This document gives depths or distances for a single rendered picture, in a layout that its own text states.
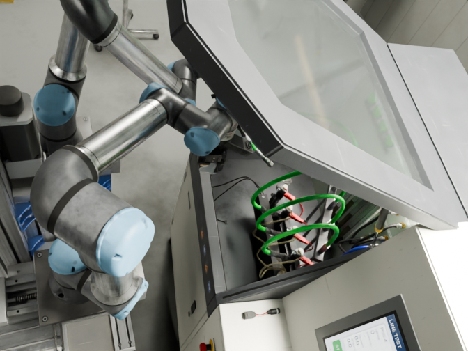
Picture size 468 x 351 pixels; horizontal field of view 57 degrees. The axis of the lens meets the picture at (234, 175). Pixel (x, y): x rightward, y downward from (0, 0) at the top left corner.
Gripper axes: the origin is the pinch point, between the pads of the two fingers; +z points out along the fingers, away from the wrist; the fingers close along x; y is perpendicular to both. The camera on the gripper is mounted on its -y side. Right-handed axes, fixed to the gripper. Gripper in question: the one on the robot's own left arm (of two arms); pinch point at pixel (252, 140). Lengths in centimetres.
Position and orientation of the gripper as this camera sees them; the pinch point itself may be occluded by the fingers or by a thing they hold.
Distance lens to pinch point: 147.8
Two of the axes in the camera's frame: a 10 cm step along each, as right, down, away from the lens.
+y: -8.6, 1.0, 5.1
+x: -3.7, 5.6, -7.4
